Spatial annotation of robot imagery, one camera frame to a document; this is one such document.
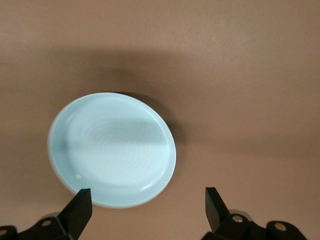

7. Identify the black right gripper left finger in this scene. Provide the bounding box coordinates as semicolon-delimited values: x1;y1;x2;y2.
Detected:
0;188;94;240

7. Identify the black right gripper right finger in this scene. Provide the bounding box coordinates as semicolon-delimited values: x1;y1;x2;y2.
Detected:
201;187;308;240

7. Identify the light blue round plate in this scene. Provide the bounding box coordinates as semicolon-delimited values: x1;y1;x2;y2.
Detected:
47;91;178;209

